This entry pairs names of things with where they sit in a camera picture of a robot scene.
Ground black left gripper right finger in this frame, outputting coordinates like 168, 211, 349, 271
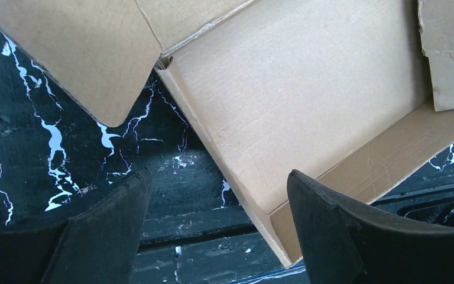
287, 170, 454, 283

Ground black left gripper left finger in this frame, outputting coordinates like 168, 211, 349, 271
0, 169, 152, 283

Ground brown cardboard box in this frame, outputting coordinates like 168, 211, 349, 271
0, 1, 454, 268

